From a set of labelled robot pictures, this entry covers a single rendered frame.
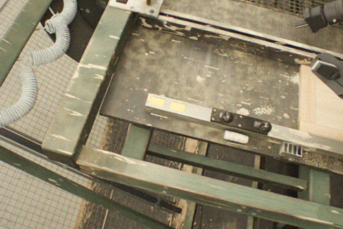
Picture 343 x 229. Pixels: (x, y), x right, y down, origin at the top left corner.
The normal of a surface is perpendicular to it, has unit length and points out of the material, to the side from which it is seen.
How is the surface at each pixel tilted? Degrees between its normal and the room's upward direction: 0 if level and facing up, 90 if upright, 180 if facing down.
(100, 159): 56
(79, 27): 90
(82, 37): 90
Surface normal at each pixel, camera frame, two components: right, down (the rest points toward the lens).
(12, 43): 0.61, -0.28
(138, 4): 0.09, -0.50
